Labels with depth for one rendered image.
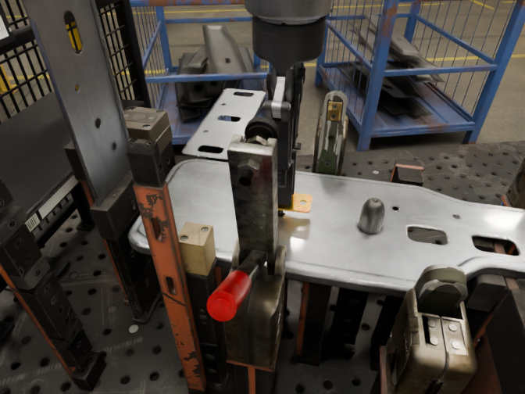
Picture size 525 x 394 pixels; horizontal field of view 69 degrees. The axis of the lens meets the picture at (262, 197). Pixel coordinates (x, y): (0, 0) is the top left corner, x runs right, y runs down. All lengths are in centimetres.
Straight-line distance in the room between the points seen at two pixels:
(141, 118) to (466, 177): 94
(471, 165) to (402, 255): 85
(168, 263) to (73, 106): 24
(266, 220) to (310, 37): 18
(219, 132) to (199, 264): 36
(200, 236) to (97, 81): 27
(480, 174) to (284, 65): 99
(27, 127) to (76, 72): 29
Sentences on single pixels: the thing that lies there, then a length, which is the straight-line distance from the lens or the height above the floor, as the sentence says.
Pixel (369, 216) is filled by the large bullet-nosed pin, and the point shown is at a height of 103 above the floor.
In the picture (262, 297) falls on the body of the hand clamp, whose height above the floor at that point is 105.
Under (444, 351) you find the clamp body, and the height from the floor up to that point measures 107.
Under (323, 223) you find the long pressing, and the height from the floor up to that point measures 100.
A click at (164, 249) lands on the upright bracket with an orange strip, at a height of 107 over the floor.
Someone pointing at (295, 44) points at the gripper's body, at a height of 125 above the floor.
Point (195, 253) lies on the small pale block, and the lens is 44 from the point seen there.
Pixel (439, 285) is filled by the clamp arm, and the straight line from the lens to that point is 37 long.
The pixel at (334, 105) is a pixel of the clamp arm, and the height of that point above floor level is 110.
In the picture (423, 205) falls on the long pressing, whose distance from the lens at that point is 62.
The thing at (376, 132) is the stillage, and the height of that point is 18.
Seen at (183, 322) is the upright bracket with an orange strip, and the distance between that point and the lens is 52.
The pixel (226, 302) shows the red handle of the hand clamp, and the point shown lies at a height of 115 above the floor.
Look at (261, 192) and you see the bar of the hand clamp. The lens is 32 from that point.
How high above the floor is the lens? 137
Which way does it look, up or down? 39 degrees down
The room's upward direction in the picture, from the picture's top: straight up
